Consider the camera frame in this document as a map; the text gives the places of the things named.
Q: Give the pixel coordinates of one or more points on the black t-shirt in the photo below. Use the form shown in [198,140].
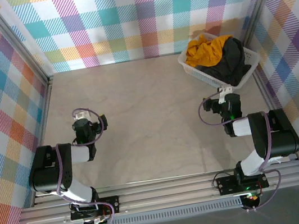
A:
[232,62]

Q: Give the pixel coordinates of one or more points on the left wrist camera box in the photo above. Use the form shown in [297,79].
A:
[103,121]

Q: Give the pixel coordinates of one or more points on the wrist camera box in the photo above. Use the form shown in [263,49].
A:
[209,105]
[103,121]

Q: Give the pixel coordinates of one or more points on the white plastic mesh basket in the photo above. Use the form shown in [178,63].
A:
[250,57]

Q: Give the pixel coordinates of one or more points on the yellow t-shirt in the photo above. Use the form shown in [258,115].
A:
[205,52]

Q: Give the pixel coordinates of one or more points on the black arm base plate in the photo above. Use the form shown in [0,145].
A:
[111,204]
[226,185]

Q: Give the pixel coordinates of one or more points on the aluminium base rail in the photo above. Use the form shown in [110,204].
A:
[165,192]

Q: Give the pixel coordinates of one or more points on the aluminium frame post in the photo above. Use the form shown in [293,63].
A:
[16,42]
[261,0]

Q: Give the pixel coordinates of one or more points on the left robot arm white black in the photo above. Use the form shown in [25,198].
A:
[48,173]

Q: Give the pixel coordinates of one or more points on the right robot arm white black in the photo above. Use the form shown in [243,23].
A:
[278,137]

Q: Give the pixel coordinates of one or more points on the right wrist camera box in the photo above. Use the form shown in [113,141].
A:
[209,105]

